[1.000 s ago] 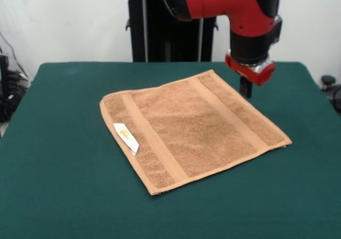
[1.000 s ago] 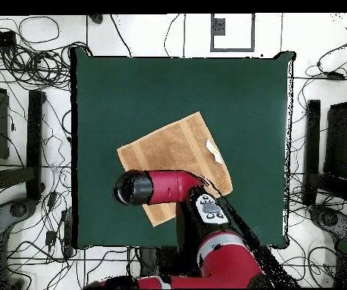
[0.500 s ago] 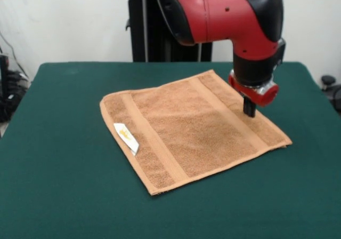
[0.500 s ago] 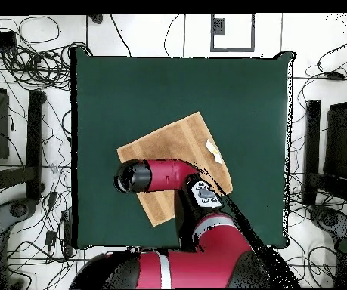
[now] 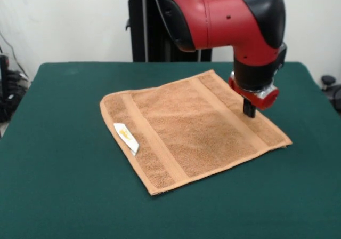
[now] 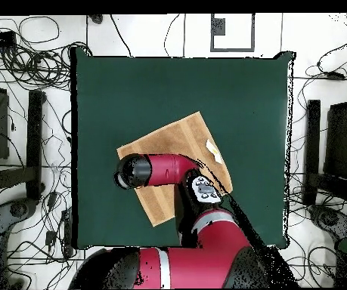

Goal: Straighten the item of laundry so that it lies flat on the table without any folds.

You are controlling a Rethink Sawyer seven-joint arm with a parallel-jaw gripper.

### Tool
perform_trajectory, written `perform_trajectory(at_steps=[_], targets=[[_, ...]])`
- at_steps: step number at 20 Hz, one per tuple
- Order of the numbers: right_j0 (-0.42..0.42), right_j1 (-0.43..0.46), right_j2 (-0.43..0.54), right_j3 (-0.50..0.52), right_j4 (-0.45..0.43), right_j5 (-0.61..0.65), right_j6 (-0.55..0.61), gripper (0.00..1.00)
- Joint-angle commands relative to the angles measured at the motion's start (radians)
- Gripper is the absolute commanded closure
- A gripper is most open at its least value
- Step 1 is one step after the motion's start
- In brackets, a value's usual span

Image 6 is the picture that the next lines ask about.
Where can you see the tan terry towel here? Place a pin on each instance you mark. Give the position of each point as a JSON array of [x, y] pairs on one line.
[[179, 139]]

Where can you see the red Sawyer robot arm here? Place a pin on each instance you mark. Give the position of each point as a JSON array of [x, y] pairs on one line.
[[173, 169]]

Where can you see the dark green table cloth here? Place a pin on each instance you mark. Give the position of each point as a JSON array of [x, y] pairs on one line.
[[115, 90]]

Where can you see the black power strip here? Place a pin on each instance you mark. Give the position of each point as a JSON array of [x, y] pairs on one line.
[[67, 229]]

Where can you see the black power adapter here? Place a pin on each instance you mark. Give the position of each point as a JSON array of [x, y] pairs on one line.
[[50, 237], [52, 199]]

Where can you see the small grey square plate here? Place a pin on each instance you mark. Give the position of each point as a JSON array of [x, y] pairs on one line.
[[219, 26]]

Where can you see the small dark round object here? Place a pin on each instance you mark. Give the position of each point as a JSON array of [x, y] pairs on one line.
[[96, 18]]

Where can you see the grey square frame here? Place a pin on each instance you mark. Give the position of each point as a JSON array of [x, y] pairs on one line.
[[212, 36]]

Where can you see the black stand frame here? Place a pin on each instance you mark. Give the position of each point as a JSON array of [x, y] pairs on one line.
[[312, 136], [34, 136]]

